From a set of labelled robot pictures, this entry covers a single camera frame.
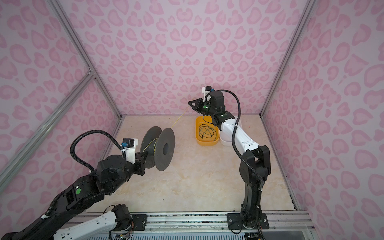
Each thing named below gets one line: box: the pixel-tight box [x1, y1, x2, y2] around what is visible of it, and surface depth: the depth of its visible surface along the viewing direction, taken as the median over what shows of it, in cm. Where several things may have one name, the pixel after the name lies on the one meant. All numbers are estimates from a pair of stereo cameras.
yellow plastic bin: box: [195, 115, 220, 146], surface depth 109 cm
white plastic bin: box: [219, 117, 243, 146], surface depth 63 cm
